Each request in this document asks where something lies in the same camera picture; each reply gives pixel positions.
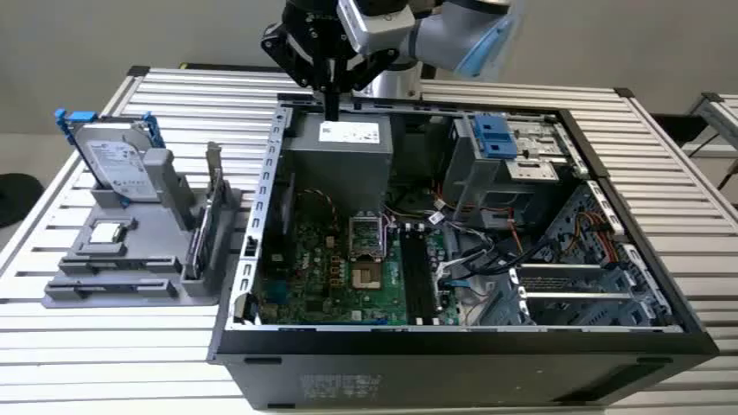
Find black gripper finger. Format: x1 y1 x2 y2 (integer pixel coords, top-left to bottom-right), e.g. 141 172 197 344
259 23 335 122
332 49 400 122

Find blue RAM stick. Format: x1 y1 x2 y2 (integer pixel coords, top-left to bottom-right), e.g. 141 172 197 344
72 281 145 291

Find black RAM slot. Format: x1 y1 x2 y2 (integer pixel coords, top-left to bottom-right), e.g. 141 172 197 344
408 224 427 326
415 224 433 326
401 224 420 326

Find blue drive bay latch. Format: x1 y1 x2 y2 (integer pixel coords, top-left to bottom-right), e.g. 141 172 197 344
471 112 517 159

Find grey power supply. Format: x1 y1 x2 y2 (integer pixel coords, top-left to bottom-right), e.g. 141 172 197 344
284 112 396 215

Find grey metal drive cage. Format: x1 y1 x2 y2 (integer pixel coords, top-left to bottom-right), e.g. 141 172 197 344
443 114 578 230

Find hard disk in blue carrier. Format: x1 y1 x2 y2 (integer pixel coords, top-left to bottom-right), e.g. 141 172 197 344
54 108 168 204

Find metal socket cover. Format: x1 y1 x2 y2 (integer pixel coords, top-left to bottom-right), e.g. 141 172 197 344
348 209 385 260

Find graphics card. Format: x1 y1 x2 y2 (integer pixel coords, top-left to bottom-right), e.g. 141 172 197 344
182 142 233 280

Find grey parts rack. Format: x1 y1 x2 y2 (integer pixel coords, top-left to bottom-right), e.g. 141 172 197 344
40 149 255 309

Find CPU socket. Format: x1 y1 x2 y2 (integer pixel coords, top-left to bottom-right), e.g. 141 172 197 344
349 258 385 291

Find silver CPU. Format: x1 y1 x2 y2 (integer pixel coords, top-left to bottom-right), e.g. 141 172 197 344
85 220 126 244

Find green motherboard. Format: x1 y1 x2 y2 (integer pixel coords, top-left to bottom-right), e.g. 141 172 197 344
256 189 461 328

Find black round base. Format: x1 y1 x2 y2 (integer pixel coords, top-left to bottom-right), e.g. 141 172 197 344
0 172 45 228

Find blue expansion slot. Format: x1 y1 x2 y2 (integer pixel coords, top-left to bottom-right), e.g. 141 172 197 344
313 318 388 327

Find metal slat side table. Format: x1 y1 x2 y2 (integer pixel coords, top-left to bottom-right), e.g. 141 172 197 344
679 91 738 156

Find grey disk bay cage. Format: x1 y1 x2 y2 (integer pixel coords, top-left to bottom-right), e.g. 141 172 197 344
509 261 675 328

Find black PC case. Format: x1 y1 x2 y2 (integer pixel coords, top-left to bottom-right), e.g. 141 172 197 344
205 93 722 411

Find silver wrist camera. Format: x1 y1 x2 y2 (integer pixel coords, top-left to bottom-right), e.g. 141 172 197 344
336 0 417 56

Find twisted red black fan wire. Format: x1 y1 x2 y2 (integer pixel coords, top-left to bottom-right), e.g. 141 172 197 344
296 188 343 230

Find black cable bundle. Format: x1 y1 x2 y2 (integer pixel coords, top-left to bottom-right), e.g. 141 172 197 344
445 233 557 282

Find orange yellow power wires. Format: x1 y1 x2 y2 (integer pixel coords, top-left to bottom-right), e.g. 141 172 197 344
564 210 622 265

